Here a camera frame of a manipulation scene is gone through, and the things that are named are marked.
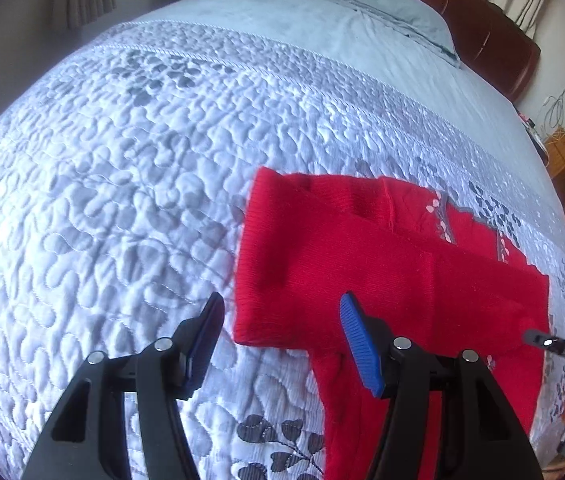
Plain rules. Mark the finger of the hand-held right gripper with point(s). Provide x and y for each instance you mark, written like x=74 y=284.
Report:
x=539 y=338

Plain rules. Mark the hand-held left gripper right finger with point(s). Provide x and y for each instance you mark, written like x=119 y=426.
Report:
x=360 y=340

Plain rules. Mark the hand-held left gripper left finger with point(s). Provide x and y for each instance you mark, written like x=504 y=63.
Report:
x=201 y=340

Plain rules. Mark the red knit sweater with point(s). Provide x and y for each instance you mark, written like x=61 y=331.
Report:
x=412 y=270

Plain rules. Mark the quilted leaf-print bedspread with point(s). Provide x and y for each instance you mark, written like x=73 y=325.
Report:
x=112 y=185

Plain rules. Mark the brown leather headboard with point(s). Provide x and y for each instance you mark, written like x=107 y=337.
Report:
x=487 y=35

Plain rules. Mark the light blue bed sheet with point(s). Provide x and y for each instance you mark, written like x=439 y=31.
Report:
x=282 y=15

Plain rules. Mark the grey-blue pillow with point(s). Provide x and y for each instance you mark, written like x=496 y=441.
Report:
x=377 y=5

